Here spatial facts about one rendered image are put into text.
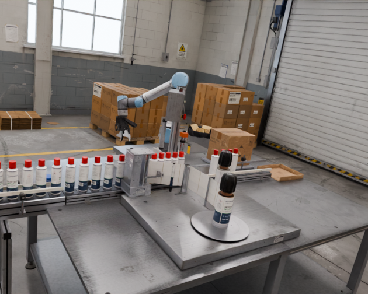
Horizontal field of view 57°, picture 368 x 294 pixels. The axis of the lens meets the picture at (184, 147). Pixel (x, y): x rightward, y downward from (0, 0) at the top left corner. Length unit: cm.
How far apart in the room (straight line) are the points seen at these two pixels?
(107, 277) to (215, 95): 508
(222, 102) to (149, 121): 132
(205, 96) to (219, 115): 51
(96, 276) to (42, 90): 623
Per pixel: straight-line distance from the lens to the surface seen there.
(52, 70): 752
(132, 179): 197
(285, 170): 320
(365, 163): 638
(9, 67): 733
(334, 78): 661
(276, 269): 202
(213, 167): 246
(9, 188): 194
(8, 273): 200
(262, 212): 213
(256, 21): 792
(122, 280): 148
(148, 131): 603
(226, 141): 281
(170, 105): 216
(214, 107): 628
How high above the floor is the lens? 175
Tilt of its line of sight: 16 degrees down
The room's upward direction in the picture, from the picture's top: 9 degrees clockwise
